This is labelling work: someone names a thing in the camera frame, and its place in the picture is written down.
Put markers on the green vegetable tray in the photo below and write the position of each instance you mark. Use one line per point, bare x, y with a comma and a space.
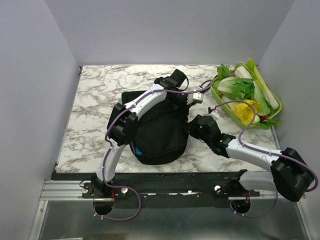
264, 123

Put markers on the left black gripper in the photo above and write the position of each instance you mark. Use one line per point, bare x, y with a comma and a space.
184, 108

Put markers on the white daikon radish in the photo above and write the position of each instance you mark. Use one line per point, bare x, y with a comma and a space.
242, 72

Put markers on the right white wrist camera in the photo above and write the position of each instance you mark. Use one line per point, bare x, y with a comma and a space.
213, 113

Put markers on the green celery stalk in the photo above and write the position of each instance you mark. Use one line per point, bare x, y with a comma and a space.
252, 68

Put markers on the blue dinosaur pencil case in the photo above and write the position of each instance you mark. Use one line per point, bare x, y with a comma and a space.
137, 151

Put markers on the aluminium mounting rail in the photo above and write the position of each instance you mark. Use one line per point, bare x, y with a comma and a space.
70, 190

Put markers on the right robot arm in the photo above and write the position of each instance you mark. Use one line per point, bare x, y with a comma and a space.
285, 171

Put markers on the napa cabbage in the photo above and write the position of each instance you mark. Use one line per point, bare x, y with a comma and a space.
236, 88

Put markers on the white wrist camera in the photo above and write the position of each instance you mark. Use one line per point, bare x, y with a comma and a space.
213, 113
195, 98

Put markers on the yellow flower vegetable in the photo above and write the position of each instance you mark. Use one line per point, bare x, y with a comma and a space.
244, 112

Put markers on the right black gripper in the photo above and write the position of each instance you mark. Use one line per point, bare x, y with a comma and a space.
193, 124

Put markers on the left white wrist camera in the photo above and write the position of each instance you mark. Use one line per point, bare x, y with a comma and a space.
195, 98

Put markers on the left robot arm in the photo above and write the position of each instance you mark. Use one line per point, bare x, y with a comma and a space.
123, 124

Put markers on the black backpack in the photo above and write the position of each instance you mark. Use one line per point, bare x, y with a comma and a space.
160, 134

